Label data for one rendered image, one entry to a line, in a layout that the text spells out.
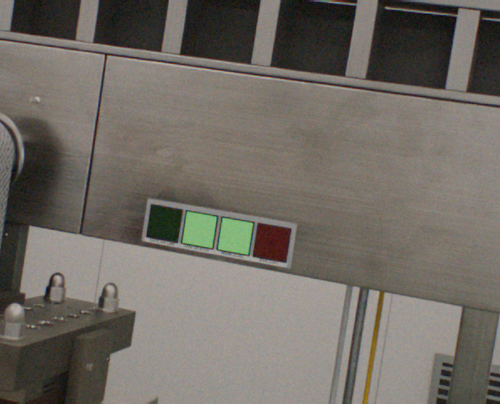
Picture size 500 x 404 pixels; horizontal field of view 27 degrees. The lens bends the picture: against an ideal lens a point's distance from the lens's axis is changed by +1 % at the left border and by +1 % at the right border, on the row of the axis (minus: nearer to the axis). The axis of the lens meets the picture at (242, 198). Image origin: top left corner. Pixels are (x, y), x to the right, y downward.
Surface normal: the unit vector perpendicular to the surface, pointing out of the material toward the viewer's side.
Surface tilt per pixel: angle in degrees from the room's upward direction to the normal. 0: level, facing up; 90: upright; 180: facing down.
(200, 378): 90
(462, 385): 90
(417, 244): 90
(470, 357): 90
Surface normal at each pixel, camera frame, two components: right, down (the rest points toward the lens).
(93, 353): 0.95, 0.16
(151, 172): -0.27, 0.01
